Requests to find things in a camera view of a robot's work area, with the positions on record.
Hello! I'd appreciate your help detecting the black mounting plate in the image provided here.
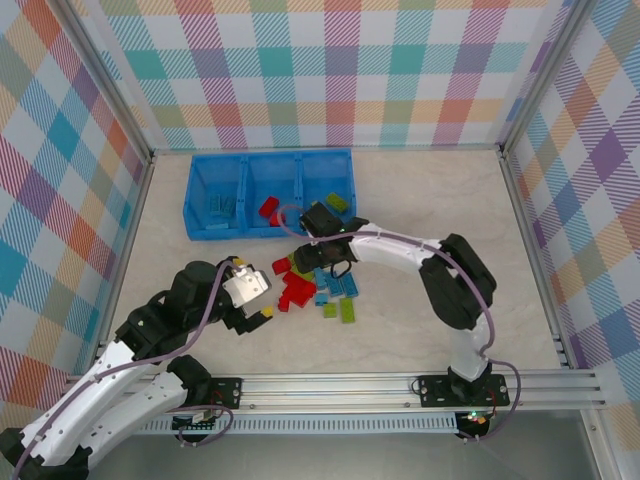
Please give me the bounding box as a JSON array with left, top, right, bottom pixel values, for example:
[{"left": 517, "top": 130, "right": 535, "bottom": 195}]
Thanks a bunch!
[
  {"left": 207, "top": 377, "right": 245, "bottom": 410},
  {"left": 417, "top": 373, "right": 511, "bottom": 408}
]

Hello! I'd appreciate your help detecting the plaid backdrop panel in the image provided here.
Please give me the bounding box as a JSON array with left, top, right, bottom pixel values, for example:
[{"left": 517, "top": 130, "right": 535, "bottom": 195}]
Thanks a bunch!
[
  {"left": 74, "top": 0, "right": 576, "bottom": 151},
  {"left": 0, "top": 0, "right": 151, "bottom": 421},
  {"left": 504, "top": 0, "right": 640, "bottom": 451}
]

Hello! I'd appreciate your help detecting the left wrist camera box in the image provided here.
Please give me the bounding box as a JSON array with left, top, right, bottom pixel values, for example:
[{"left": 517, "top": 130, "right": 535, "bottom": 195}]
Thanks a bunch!
[{"left": 221, "top": 267, "right": 274, "bottom": 309}]

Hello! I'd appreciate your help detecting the aluminium frame rail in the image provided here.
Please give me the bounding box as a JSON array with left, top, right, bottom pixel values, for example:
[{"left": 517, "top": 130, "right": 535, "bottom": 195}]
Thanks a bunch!
[
  {"left": 89, "top": 152, "right": 157, "bottom": 374},
  {"left": 499, "top": 149, "right": 576, "bottom": 371},
  {"left": 148, "top": 143, "right": 505, "bottom": 155}
]

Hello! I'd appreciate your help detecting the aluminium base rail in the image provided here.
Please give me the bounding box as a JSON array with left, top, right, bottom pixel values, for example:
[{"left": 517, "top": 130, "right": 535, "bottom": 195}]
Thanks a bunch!
[{"left": 64, "top": 369, "right": 607, "bottom": 412}]

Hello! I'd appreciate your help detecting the perforated cable duct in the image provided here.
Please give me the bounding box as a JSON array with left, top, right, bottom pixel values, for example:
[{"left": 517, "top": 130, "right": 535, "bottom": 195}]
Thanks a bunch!
[{"left": 134, "top": 417, "right": 459, "bottom": 435}]

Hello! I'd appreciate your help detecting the aluminium frame post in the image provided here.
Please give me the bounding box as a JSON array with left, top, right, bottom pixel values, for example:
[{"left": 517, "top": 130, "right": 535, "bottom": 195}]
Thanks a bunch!
[
  {"left": 497, "top": 0, "right": 599, "bottom": 156},
  {"left": 58, "top": 0, "right": 156, "bottom": 166}
]

